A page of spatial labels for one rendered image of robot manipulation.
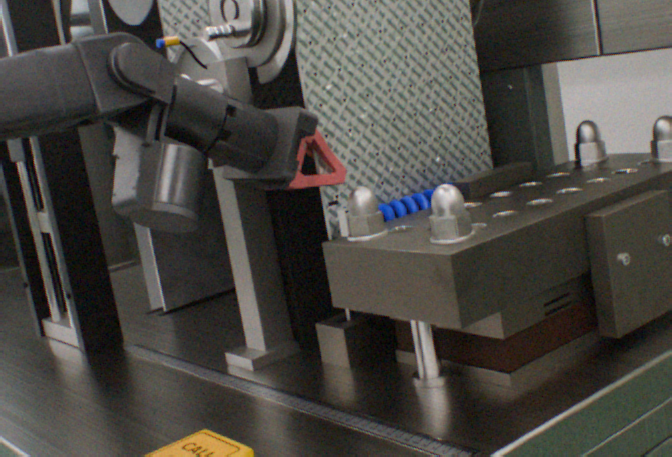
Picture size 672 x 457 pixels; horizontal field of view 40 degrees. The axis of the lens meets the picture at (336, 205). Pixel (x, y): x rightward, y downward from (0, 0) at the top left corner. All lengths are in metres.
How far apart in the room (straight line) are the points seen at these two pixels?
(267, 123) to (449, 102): 0.25
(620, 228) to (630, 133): 3.04
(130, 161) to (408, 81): 0.33
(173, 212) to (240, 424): 0.19
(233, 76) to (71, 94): 0.24
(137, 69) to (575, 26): 0.51
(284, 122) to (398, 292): 0.18
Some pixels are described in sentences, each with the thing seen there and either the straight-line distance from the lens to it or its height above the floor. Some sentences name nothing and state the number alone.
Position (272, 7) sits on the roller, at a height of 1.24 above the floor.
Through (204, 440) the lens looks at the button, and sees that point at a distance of 0.72.
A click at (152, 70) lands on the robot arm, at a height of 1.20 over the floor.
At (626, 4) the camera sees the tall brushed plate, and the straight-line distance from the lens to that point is 1.00.
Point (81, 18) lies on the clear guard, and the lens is 1.89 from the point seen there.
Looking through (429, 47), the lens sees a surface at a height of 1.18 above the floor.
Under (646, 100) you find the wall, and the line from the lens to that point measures 3.80.
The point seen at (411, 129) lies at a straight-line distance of 0.94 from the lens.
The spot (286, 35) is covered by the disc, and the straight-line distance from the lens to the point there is 0.86.
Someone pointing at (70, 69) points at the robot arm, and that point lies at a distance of 0.71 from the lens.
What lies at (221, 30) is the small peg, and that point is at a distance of 0.89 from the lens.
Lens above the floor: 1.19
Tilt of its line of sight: 9 degrees down
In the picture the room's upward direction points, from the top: 10 degrees counter-clockwise
